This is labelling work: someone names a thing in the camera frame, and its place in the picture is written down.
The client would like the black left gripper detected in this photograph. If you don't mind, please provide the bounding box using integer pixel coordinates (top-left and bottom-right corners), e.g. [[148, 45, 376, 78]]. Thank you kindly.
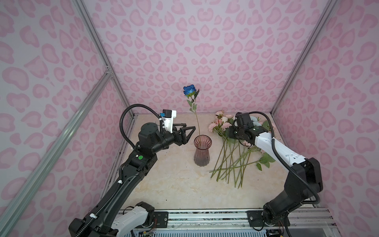
[[151, 122, 195, 156]]

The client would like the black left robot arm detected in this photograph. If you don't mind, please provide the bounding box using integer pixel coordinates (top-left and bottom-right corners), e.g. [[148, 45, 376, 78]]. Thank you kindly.
[[69, 122, 196, 237]]

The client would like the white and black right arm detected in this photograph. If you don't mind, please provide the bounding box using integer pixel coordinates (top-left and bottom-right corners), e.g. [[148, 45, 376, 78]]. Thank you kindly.
[[228, 127, 323, 226]]

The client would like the pink ribbed glass vase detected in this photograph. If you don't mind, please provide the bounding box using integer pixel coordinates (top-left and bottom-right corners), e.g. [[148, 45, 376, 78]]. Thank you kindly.
[[193, 135, 212, 167]]

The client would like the light blue flower spray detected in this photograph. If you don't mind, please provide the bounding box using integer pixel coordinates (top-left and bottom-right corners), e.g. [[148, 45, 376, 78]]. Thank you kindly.
[[250, 116, 262, 127]]

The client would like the pile of green flower stems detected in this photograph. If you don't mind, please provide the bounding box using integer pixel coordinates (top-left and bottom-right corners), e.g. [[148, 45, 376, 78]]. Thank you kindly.
[[210, 137, 275, 188]]

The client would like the pink rose bud spray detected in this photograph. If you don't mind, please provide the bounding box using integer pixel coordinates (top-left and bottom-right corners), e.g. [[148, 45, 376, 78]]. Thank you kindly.
[[208, 111, 235, 139]]

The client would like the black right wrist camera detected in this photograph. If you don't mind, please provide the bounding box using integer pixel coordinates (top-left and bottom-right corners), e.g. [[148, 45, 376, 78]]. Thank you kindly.
[[235, 112, 254, 129]]

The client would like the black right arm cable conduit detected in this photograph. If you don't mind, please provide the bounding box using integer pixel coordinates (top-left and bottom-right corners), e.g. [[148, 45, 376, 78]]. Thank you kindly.
[[248, 111, 321, 205]]

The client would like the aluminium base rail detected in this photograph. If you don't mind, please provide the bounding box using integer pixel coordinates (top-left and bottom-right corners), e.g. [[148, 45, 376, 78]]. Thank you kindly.
[[116, 207, 335, 237]]

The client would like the aluminium frame post right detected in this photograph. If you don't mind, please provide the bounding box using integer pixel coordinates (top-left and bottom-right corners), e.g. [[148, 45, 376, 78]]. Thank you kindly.
[[270, 0, 340, 116]]

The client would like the aluminium frame corner post left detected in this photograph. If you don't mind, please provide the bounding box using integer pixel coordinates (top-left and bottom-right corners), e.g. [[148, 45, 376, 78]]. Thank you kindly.
[[72, 0, 129, 107]]

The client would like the aluminium diagonal frame bar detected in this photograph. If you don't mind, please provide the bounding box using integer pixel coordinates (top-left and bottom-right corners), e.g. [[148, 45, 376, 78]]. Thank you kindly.
[[1, 70, 113, 237]]

